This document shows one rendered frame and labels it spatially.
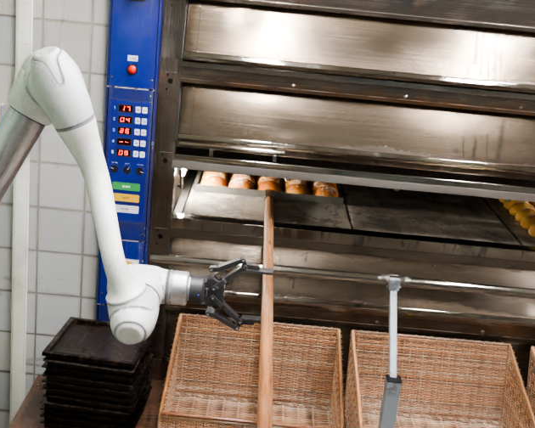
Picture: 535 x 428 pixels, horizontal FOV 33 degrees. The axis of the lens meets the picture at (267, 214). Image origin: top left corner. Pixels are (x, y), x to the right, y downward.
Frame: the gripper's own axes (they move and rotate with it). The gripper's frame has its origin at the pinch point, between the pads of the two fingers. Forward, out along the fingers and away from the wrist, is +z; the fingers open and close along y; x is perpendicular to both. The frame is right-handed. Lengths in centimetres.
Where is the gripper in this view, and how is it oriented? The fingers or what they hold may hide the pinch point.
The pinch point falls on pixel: (266, 295)
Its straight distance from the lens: 236.2
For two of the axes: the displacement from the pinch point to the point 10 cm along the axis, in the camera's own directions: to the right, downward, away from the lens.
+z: 10.0, 0.9, 0.2
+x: -0.1, 2.8, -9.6
